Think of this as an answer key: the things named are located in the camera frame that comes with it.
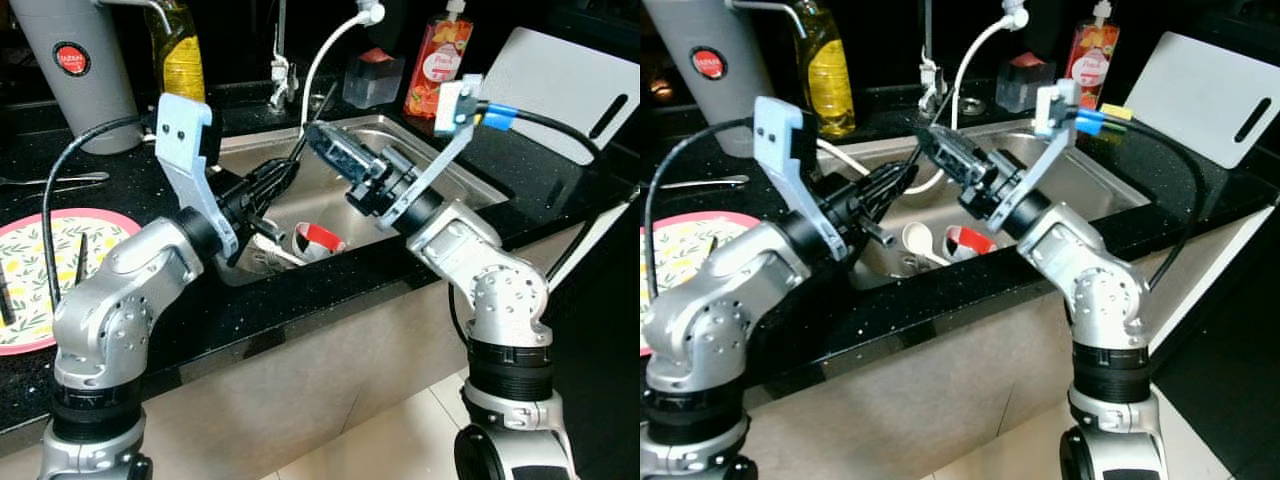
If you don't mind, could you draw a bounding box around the red dish soap bottle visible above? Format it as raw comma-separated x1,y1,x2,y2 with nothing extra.
1063,0,1121,109
403,0,475,119

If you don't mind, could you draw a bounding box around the clear box with red sponge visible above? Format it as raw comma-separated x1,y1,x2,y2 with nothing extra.
342,47,407,109
995,52,1056,113

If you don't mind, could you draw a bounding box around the white cutting board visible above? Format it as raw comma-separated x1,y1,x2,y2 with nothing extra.
478,26,641,166
1123,31,1280,169

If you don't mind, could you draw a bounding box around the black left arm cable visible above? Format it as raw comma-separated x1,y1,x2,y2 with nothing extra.
42,113,166,316
643,116,761,301

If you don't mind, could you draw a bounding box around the grey canister with red sticker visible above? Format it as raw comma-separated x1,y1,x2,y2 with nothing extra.
640,0,804,158
8,0,173,156

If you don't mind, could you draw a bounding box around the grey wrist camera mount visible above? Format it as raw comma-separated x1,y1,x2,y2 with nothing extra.
990,78,1086,236
153,93,241,263
752,95,846,263
378,75,486,233

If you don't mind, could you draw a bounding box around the yellow liquid bottle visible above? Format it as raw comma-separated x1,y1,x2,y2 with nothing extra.
795,0,857,139
148,0,207,104

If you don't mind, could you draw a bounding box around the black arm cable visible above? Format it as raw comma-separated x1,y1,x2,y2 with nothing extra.
643,116,761,301
42,113,166,316
448,100,608,346
1070,105,1206,296

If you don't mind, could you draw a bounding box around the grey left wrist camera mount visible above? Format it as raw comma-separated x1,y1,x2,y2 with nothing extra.
153,93,241,263
752,95,846,263

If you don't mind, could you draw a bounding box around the white hose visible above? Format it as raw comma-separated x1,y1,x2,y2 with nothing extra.
298,0,388,131
815,0,1031,196

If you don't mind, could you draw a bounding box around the chrome faucet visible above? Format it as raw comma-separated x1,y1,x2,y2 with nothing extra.
918,0,949,116
268,0,301,113

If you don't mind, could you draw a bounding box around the stainless steel sink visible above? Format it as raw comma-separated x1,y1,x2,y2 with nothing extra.
830,118,1151,291
205,113,506,289

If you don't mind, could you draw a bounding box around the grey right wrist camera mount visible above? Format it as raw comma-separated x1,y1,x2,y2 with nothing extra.
378,75,486,233
990,78,1086,236

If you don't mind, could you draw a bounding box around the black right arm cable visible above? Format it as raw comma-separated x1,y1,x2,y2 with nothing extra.
448,100,608,346
1070,105,1206,296

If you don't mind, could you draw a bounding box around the white ceramic spoon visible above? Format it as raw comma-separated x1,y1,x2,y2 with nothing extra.
250,238,304,269
901,221,949,268

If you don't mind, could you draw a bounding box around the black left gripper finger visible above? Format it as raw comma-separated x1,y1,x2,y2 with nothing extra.
874,159,917,209
264,154,307,205

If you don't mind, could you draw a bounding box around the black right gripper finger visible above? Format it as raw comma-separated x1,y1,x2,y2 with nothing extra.
302,119,387,187
914,124,997,190

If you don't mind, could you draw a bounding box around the pink rimmed lemon print plate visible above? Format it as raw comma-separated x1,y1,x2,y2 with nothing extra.
640,211,763,357
0,207,143,357

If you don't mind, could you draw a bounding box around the red and white bowl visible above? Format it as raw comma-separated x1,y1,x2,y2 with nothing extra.
945,224,998,259
293,221,346,263

